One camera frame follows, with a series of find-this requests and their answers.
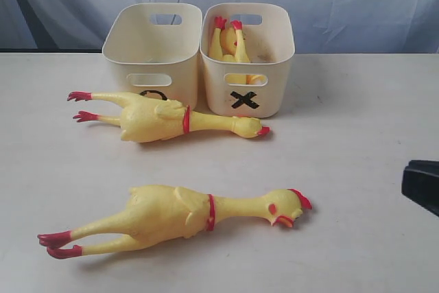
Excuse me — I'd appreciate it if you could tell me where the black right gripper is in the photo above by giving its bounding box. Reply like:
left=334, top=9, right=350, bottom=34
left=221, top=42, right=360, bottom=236
left=401, top=160, right=439, bottom=216

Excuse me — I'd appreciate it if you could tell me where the headless yellow chicken body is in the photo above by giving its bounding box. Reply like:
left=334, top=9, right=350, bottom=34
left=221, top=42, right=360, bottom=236
left=208, top=16, right=250, bottom=63

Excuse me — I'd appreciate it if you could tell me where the yellow rubber chicken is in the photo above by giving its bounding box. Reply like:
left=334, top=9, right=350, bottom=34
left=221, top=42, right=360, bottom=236
left=37, top=185, right=312, bottom=259
left=67, top=91, right=270, bottom=143

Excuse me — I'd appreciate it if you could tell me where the cream bin marked cross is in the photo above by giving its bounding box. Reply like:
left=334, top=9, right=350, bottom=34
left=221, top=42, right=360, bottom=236
left=200, top=3, right=295, bottom=118

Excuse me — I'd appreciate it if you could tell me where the cream bin marked circle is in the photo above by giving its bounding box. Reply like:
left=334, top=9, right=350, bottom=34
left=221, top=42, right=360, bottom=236
left=102, top=3, right=203, bottom=107

